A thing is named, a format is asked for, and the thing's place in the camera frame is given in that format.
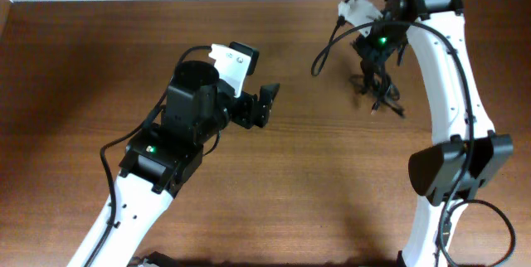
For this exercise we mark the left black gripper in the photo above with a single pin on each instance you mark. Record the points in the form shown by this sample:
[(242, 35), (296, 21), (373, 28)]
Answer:
[(246, 117)]

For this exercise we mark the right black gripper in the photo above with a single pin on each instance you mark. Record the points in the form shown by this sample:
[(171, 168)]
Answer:
[(363, 46)]

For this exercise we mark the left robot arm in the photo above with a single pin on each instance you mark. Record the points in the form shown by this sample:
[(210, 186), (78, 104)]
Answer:
[(164, 153)]

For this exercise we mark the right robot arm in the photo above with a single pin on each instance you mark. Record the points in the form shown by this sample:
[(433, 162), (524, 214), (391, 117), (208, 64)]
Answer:
[(466, 151)]

